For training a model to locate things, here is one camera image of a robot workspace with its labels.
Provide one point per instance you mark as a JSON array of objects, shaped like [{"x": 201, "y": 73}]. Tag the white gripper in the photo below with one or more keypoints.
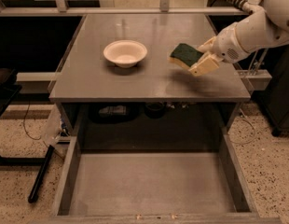
[{"x": 227, "y": 44}]

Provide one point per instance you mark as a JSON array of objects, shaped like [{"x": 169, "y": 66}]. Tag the green and yellow sponge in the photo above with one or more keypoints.
[{"x": 185, "y": 56}]

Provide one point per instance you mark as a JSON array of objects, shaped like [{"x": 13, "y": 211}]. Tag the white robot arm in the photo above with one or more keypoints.
[{"x": 267, "y": 26}]

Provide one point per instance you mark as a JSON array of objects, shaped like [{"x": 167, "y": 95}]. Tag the grey cabinet with counter top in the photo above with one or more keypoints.
[{"x": 87, "y": 79}]

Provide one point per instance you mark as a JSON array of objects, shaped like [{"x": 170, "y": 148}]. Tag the open grey top drawer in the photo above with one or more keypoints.
[{"x": 154, "y": 188}]

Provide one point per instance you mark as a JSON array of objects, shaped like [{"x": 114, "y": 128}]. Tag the dark tape roll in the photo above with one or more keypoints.
[{"x": 154, "y": 110}]

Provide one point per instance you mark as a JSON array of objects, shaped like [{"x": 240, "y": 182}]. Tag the dark cabinet at right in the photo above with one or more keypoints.
[{"x": 277, "y": 103}]

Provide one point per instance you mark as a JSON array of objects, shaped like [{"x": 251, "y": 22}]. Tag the white bowl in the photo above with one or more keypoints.
[{"x": 125, "y": 53}]

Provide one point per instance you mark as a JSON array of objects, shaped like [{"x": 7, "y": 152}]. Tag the white cap cylinder with spiral hose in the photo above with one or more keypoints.
[{"x": 247, "y": 6}]

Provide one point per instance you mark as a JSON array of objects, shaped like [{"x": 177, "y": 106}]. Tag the metal railing frame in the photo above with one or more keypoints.
[{"x": 119, "y": 3}]

